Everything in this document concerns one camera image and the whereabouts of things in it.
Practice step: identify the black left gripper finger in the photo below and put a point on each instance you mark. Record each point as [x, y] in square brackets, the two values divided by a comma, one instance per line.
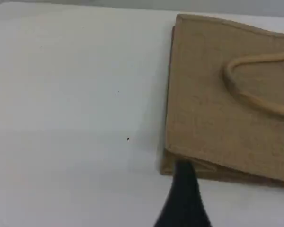
[183, 201]

